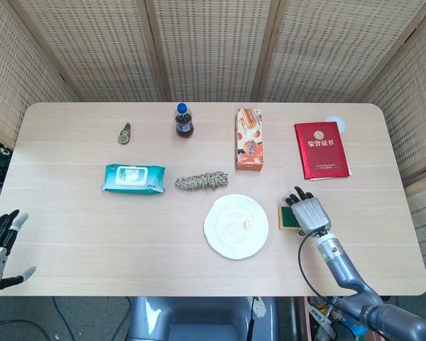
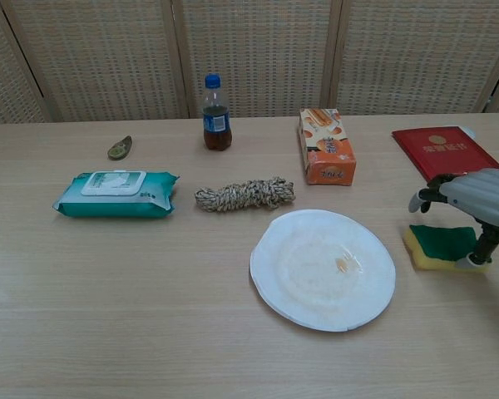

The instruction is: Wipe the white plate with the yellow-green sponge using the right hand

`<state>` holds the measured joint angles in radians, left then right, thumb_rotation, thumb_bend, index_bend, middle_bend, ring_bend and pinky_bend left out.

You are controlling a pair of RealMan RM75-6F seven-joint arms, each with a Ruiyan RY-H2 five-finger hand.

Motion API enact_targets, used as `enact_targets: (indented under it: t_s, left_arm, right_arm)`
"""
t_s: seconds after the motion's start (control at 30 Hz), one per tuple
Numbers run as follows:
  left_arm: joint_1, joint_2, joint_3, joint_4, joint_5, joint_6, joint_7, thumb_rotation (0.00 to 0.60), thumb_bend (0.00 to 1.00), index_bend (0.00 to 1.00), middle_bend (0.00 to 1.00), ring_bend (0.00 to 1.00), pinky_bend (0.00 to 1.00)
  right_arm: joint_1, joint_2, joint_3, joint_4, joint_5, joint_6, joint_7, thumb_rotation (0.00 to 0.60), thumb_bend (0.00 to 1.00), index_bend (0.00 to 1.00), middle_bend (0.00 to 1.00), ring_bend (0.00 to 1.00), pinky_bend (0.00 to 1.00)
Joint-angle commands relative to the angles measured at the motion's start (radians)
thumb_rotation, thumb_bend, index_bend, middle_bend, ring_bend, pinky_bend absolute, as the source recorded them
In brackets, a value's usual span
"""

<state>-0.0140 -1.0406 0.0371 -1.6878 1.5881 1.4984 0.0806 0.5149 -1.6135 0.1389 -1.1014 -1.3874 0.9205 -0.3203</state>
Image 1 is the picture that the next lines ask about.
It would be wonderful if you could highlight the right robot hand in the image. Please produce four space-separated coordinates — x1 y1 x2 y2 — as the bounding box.
283 186 332 237

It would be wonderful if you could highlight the yellow green sponge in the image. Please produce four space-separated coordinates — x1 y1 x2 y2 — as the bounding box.
278 205 301 231

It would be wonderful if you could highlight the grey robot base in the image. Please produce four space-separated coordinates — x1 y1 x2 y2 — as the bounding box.
126 296 283 341

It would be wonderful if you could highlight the white plate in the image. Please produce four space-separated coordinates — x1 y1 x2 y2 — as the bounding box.
203 193 271 260

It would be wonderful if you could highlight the red certificate book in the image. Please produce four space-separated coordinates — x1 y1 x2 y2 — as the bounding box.
293 121 353 181

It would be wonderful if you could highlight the orange snack box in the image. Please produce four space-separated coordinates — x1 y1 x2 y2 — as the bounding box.
234 107 264 172

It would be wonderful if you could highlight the white round table cap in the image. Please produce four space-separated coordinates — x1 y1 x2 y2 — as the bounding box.
325 115 346 134

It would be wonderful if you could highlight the teal wet wipes pack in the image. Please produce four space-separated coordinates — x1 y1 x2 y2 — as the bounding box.
100 163 167 195

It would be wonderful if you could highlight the cola bottle blue cap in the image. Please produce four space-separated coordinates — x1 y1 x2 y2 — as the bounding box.
174 102 195 139

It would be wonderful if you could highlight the green correction tape dispenser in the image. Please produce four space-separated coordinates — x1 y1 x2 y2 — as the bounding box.
115 121 132 146

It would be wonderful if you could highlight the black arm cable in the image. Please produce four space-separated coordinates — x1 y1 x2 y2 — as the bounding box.
297 229 324 296

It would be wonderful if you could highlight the braided rope bundle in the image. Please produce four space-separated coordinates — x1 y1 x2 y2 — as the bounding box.
174 170 230 191

